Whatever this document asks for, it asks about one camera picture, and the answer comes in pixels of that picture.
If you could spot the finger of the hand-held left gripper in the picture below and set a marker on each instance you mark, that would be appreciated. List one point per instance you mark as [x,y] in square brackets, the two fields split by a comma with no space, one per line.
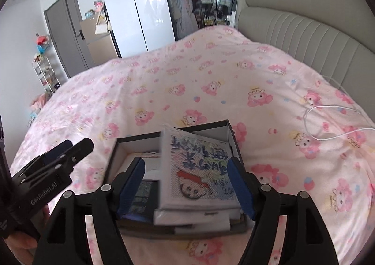
[80,149]
[60,150]

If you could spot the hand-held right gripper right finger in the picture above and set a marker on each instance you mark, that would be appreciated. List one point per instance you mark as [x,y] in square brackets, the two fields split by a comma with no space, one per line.
[240,188]

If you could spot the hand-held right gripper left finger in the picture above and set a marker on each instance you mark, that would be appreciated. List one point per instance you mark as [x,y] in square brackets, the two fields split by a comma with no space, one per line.
[131,188]

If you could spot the white pixel-art picture box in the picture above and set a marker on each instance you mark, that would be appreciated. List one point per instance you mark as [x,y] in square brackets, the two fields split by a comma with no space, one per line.
[199,171]

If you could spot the black cardboard box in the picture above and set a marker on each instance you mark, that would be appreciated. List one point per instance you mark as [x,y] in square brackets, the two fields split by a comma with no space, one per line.
[140,143]

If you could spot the person's left hand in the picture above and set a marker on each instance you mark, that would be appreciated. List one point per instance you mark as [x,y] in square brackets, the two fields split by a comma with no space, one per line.
[23,244]

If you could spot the dark patterned booklet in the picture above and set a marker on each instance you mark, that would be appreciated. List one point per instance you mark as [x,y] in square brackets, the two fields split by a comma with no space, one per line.
[143,197]

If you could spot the white flat packet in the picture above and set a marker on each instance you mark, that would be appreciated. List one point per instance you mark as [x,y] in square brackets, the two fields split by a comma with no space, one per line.
[149,162]

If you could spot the white flat box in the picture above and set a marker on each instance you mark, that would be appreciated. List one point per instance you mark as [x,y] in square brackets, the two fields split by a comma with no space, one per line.
[193,216]

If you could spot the beige refrigerator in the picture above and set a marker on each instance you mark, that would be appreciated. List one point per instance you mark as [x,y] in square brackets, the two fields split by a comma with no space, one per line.
[99,45]

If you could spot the red plush toy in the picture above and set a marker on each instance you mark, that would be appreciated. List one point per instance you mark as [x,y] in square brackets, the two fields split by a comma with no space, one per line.
[42,41]

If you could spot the pink printed blanket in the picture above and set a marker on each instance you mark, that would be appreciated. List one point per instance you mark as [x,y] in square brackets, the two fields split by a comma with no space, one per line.
[205,77]

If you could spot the grey door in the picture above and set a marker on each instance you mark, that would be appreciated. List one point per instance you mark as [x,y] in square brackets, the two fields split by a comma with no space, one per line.
[64,33]

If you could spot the white tote bag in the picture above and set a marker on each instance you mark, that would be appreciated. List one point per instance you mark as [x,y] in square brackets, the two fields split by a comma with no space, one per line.
[101,26]

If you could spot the white glossy wardrobe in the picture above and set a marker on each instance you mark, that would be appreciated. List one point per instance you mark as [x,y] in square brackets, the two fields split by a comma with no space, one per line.
[131,4]

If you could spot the grey padded headboard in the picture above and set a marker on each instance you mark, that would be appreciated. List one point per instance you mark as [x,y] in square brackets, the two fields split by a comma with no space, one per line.
[293,27]

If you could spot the white power adapter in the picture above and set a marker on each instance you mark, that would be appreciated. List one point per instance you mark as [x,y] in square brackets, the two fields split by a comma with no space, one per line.
[231,19]

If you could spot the glass door display cabinet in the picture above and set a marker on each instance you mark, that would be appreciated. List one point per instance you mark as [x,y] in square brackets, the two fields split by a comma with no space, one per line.
[187,4]

